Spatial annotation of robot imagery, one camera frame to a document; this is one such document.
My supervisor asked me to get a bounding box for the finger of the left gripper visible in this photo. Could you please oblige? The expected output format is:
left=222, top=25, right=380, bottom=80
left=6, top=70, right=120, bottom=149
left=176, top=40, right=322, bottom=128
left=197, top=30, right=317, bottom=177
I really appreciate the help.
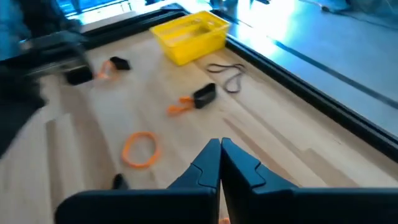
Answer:
left=64, top=65, right=95, bottom=86
left=108, top=55, right=132, bottom=72

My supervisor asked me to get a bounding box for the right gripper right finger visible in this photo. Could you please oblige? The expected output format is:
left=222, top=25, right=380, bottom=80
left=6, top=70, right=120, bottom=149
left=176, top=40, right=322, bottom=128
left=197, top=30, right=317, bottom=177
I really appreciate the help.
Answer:
left=220, top=137, right=398, bottom=224

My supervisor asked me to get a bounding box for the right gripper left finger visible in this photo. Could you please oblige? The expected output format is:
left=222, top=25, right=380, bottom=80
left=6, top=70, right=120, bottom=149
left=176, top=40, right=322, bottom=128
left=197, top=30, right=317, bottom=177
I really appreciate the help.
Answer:
left=54, top=138, right=222, bottom=224

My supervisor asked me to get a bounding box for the yellow plastic basket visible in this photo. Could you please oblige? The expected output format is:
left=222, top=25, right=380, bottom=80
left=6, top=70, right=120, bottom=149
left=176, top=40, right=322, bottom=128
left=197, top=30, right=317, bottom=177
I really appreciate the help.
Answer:
left=150, top=10, right=231, bottom=67

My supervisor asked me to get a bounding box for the thin dark rubber band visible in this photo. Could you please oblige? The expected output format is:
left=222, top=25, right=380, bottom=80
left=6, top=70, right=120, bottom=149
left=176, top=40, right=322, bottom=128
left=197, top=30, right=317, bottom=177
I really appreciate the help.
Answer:
left=206, top=63, right=246, bottom=94

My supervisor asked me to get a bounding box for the black aluminium table frame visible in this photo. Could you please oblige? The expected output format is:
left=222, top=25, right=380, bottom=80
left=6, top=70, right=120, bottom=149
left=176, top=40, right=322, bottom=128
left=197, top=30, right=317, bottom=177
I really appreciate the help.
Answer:
left=79, top=2, right=398, bottom=164

